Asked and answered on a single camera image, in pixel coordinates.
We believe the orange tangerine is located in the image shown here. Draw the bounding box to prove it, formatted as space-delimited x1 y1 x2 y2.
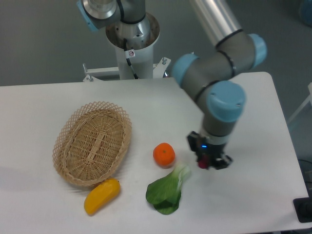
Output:
153 142 176 168

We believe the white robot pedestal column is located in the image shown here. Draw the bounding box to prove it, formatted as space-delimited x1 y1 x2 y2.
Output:
106 13 160 80

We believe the purple red sweet potato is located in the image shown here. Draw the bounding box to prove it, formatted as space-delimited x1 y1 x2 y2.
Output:
197 158 210 169

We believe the blue object top right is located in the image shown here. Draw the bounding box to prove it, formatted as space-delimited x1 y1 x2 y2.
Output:
299 0 312 27

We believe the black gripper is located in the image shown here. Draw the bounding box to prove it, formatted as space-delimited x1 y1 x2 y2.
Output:
187 131 233 170

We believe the green bok choy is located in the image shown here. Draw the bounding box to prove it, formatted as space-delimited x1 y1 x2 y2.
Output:
145 163 191 215

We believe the woven wicker basket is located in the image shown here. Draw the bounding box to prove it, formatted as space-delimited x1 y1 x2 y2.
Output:
52 101 132 187

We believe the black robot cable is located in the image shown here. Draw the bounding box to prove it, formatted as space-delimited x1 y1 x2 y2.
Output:
123 38 139 80

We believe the black device at edge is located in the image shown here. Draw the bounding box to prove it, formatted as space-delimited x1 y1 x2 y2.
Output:
293 197 312 223

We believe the yellow mango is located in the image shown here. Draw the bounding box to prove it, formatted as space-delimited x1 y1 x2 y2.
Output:
84 178 121 215

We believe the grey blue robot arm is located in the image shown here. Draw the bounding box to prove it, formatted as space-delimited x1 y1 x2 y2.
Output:
77 0 267 170

